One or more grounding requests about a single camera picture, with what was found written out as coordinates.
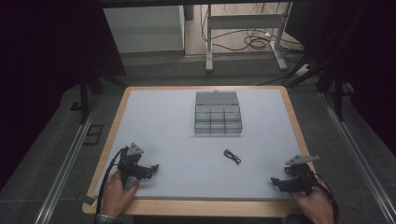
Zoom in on clear plastic compartment box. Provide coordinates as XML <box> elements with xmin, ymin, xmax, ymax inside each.
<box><xmin>193</xmin><ymin>90</ymin><xmax>244</xmax><ymax>135</ymax></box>

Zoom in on white cabinet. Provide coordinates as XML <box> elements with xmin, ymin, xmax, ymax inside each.
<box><xmin>103</xmin><ymin>5</ymin><xmax>186</xmax><ymax>54</ymax></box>

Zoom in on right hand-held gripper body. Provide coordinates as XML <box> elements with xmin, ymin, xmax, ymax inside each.
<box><xmin>283</xmin><ymin>154</ymin><xmax>316</xmax><ymax>197</ymax></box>

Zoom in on person's left hand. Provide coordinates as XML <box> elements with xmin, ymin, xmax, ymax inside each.
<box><xmin>100</xmin><ymin>170</ymin><xmax>140</xmax><ymax>218</ymax></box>

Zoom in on white desk frame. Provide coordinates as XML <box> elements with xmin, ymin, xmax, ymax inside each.
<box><xmin>205</xmin><ymin>2</ymin><xmax>293</xmax><ymax>74</ymax></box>

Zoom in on black floor cables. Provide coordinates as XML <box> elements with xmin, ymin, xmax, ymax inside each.
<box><xmin>200</xmin><ymin>3</ymin><xmax>305</xmax><ymax>63</ymax></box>

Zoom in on white table mat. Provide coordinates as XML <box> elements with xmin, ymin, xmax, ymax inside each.
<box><xmin>92</xmin><ymin>89</ymin><xmax>305</xmax><ymax>201</ymax></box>

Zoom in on metal floor rail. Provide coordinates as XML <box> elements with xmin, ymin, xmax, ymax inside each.
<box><xmin>33</xmin><ymin>98</ymin><xmax>101</xmax><ymax>224</ymax></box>
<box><xmin>319</xmin><ymin>91</ymin><xmax>396</xmax><ymax>224</ymax></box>

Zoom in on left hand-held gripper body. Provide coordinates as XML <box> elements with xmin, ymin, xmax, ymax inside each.
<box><xmin>117</xmin><ymin>142</ymin><xmax>148</xmax><ymax>189</ymax></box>

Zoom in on small black cable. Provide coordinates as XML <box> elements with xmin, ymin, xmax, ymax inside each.
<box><xmin>222</xmin><ymin>148</ymin><xmax>243</xmax><ymax>165</ymax></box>

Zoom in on person's right hand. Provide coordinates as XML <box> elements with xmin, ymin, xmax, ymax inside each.
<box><xmin>290</xmin><ymin>179</ymin><xmax>338</xmax><ymax>224</ymax></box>

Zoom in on wooden table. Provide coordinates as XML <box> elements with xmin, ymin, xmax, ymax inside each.
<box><xmin>81</xmin><ymin>85</ymin><xmax>316</xmax><ymax>218</ymax></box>

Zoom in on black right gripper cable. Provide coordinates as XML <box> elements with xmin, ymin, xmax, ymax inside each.
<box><xmin>306</xmin><ymin>169</ymin><xmax>340</xmax><ymax>224</ymax></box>

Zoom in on metal wristwatch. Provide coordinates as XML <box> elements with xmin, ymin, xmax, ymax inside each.
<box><xmin>93</xmin><ymin>212</ymin><xmax>123</xmax><ymax>224</ymax></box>

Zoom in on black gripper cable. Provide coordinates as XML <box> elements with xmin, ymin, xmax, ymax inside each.
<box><xmin>95</xmin><ymin>146</ymin><xmax>129</xmax><ymax>217</ymax></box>
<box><xmin>306</xmin><ymin>169</ymin><xmax>340</xmax><ymax>224</ymax></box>

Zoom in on black stand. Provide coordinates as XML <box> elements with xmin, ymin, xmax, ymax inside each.
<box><xmin>69</xmin><ymin>73</ymin><xmax>127</xmax><ymax>125</ymax></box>
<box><xmin>255</xmin><ymin>54</ymin><xmax>356</xmax><ymax>123</ymax></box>

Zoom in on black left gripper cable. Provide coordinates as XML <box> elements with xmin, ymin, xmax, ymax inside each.
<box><xmin>95</xmin><ymin>146</ymin><xmax>129</xmax><ymax>217</ymax></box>

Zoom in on dark floor plate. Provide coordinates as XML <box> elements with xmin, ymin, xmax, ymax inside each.
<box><xmin>82</xmin><ymin>123</ymin><xmax>105</xmax><ymax>147</ymax></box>

